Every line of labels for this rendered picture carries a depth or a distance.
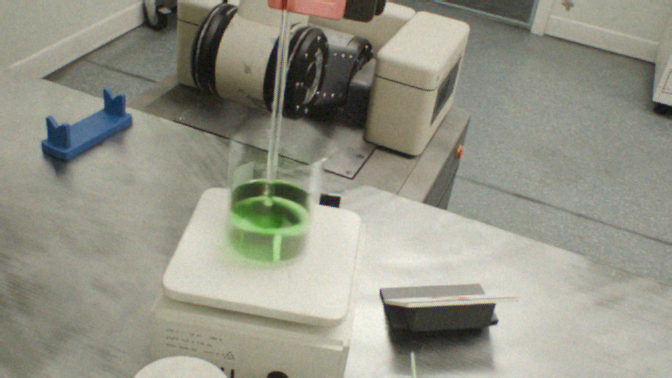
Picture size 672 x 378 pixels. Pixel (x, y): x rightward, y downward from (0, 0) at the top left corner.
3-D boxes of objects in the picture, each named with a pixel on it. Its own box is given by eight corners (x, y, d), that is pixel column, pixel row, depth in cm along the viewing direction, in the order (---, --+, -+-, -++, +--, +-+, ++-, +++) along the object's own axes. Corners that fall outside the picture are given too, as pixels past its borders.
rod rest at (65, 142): (109, 113, 81) (108, 83, 79) (134, 123, 80) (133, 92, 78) (39, 150, 74) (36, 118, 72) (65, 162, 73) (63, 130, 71)
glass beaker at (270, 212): (214, 270, 50) (219, 161, 45) (227, 213, 55) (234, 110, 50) (320, 282, 50) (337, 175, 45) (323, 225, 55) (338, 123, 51)
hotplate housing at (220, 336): (218, 218, 68) (222, 142, 64) (361, 243, 68) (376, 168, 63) (138, 409, 50) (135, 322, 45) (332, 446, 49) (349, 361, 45)
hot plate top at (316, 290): (205, 194, 57) (205, 184, 57) (361, 221, 57) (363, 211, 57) (156, 298, 48) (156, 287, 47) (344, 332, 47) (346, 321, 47)
